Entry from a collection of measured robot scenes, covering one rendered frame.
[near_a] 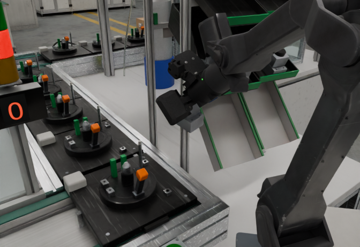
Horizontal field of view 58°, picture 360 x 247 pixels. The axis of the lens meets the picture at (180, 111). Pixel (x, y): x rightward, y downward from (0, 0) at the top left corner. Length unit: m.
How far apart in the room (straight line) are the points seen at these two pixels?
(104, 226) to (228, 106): 0.45
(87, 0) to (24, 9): 2.41
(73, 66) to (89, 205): 1.22
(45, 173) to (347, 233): 0.80
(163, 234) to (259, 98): 0.50
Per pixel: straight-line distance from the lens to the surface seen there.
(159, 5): 1.57
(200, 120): 0.71
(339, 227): 0.97
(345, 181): 1.13
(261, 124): 0.97
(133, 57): 2.05
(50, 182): 0.92
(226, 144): 0.87
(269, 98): 1.02
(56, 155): 0.99
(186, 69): 0.62
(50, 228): 0.85
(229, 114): 0.90
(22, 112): 0.73
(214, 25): 0.60
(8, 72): 0.71
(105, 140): 0.99
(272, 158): 1.16
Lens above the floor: 1.49
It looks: 26 degrees down
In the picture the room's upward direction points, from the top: straight up
